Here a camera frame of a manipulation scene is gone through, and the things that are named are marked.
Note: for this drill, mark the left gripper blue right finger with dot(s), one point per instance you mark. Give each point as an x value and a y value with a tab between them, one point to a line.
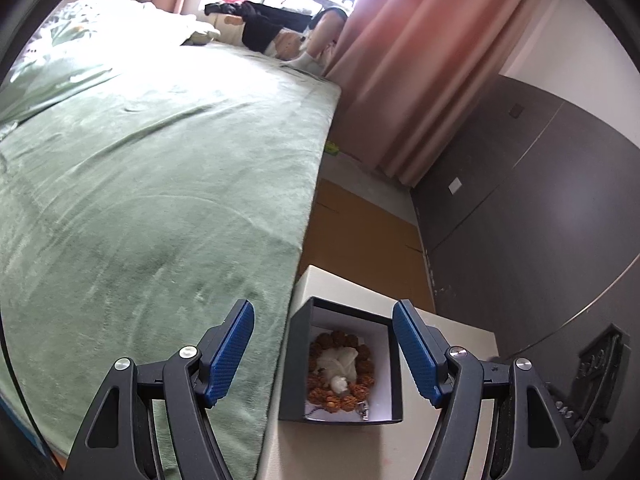
424	349

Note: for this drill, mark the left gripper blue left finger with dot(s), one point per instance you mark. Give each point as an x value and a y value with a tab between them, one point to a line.
222	348

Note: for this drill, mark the white pearl jewelry piece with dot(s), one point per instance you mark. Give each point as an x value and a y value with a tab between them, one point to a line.
337	366

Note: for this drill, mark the black jewelry box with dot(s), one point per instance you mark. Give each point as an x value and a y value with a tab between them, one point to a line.
375	398

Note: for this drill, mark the brown cardboard floor mat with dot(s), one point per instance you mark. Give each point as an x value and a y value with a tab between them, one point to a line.
365	244

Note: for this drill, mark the bed with green blanket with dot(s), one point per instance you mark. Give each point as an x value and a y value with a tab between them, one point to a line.
135	214

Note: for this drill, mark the green toy on floor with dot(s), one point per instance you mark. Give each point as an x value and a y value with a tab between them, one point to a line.
332	149

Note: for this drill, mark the pink curtain right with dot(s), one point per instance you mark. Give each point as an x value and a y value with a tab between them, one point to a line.
410	71

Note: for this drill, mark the person lying on bed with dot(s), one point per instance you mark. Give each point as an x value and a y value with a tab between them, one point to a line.
303	42

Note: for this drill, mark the white floral pillow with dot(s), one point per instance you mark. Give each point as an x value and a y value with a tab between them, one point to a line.
78	47

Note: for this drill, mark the white wall switch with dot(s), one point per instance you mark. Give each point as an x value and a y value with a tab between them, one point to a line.
455	186

